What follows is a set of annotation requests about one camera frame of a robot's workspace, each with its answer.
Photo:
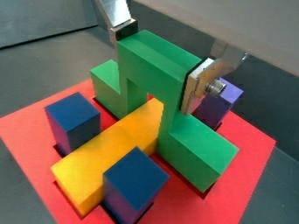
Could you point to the left purple block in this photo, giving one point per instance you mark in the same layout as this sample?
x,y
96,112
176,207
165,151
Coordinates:
x,y
216,107

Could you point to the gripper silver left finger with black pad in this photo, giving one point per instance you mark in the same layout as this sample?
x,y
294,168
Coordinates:
x,y
122,25

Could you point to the green bridge-shaped block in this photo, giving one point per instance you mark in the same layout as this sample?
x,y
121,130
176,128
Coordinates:
x,y
152,68

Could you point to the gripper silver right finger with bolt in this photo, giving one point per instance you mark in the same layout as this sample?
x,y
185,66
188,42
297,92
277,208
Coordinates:
x,y
204,79

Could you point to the red base board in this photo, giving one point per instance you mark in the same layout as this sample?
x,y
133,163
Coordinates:
x,y
28,136

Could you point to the left dark blue block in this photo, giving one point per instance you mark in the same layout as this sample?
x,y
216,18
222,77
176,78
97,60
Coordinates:
x,y
76,122

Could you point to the right dark blue block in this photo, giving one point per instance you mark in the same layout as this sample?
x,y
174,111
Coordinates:
x,y
132,183

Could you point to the yellow long bar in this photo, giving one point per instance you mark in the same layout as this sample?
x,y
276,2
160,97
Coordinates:
x,y
80,171

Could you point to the dark blue block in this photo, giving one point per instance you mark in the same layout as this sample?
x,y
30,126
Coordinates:
x,y
132,183
76,122

